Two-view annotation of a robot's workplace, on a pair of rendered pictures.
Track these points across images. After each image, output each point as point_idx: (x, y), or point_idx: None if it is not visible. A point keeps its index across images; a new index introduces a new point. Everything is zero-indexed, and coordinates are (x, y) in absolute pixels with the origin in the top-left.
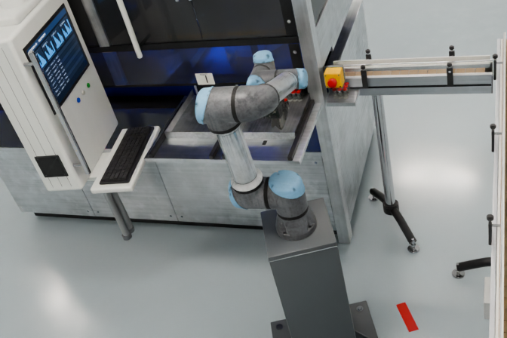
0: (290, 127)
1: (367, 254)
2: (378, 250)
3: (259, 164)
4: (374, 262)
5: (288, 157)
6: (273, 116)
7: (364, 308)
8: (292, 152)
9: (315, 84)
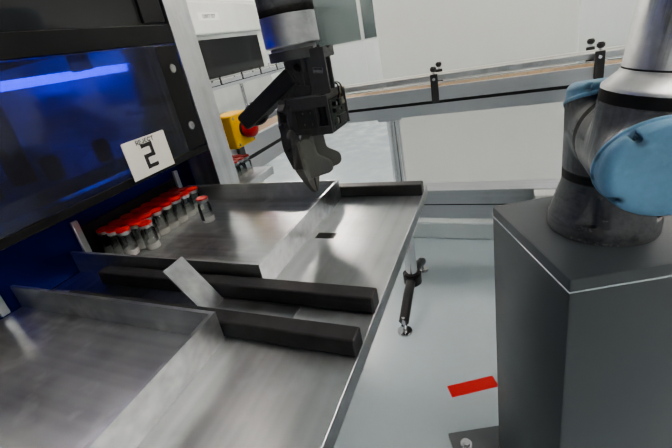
0: (290, 207)
1: (351, 427)
2: (347, 411)
3: (408, 245)
4: (370, 418)
5: (421, 183)
6: (343, 116)
7: (464, 436)
8: (402, 182)
9: (222, 149)
